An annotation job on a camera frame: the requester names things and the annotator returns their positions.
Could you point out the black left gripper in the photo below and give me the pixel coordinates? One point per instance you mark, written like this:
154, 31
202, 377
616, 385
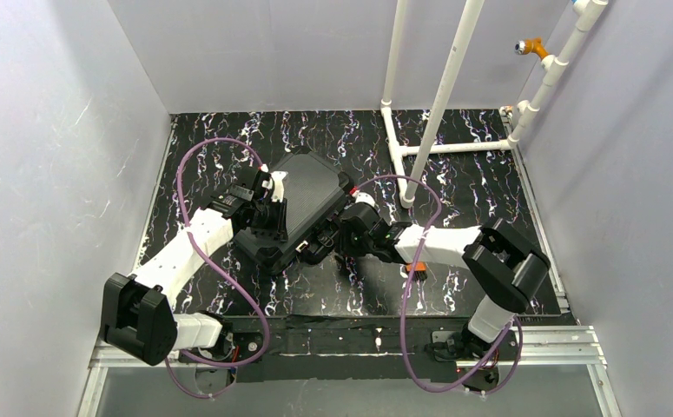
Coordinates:
275, 217

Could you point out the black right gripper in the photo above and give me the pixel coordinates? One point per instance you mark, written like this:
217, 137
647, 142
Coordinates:
325, 246

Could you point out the black poker set case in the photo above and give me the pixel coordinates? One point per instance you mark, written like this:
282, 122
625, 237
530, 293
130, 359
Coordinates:
316, 193

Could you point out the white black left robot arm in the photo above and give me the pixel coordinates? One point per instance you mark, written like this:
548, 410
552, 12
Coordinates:
137, 316

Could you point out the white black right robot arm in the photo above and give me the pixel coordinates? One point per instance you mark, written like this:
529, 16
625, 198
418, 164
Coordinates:
507, 266

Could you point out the black orange hex key set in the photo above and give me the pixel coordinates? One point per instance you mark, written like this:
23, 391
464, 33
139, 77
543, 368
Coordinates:
418, 271

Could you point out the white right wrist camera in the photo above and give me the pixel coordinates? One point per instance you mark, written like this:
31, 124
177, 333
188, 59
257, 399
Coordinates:
359, 196

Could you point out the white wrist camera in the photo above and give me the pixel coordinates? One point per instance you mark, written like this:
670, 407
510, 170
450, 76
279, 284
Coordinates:
359, 196
273, 184

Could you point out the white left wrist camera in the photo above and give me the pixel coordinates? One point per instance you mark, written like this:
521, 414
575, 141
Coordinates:
273, 184

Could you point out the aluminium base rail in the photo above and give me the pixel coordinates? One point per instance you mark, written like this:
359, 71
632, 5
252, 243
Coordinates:
349, 371

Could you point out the orange mounted camera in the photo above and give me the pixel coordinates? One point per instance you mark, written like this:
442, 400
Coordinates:
533, 46

